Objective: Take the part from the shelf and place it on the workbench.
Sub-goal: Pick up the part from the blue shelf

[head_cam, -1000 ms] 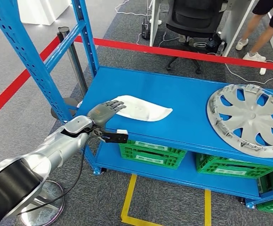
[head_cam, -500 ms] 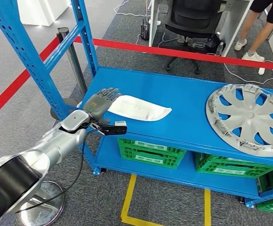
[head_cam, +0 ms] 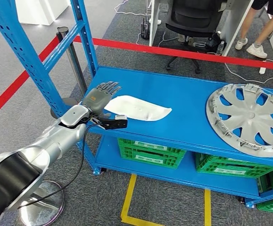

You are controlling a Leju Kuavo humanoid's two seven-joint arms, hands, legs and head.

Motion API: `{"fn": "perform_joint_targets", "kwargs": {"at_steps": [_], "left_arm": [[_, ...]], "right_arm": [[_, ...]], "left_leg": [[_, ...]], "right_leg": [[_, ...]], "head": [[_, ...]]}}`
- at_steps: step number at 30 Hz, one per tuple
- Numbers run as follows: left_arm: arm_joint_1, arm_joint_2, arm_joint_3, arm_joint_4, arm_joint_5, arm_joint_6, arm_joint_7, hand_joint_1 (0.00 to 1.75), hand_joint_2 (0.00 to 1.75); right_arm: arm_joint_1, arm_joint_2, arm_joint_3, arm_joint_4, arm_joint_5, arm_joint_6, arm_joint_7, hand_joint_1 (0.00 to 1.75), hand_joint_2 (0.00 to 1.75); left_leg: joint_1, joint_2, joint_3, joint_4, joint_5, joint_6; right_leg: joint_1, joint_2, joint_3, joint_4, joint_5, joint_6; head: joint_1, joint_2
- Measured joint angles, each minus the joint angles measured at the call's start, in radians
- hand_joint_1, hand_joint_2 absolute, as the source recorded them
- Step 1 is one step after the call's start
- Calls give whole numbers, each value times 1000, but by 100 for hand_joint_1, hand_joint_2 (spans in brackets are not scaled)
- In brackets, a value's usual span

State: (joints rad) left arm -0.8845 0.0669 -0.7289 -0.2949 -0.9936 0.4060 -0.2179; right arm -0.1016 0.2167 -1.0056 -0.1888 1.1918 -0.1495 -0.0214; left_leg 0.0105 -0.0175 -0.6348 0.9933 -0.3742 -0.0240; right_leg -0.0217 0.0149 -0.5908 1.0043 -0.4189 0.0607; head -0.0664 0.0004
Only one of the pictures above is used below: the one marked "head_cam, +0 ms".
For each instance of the black office chair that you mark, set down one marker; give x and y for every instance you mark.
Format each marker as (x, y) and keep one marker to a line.
(195, 18)

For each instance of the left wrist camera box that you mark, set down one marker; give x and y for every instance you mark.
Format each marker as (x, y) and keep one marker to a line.
(115, 124)

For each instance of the thin black pole stand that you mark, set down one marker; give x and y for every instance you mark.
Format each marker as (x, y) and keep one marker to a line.
(68, 103)

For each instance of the chrome stanchion post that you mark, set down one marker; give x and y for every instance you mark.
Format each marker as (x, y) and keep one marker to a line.
(75, 65)
(44, 209)

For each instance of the clear water bottle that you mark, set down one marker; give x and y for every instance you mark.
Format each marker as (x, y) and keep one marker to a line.
(220, 48)

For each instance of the person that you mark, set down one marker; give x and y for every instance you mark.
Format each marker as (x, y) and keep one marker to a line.
(256, 51)

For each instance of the white platform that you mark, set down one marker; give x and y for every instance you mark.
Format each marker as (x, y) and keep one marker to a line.
(44, 11)

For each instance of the black router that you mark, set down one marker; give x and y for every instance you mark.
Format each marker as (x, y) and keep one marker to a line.
(145, 29)

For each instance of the grey wheel hubcap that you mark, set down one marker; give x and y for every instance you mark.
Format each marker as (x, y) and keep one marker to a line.
(249, 118)

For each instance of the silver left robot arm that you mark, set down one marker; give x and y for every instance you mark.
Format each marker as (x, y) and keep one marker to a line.
(51, 140)

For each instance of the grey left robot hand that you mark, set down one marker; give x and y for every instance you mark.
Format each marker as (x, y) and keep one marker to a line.
(95, 99)

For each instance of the white power strip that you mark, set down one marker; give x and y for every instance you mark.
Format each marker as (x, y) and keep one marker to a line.
(262, 70)

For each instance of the white curved plastic part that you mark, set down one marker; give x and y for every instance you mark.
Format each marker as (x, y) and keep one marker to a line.
(139, 109)

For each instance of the blue metal shelf rack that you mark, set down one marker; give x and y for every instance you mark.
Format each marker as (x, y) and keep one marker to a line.
(185, 99)

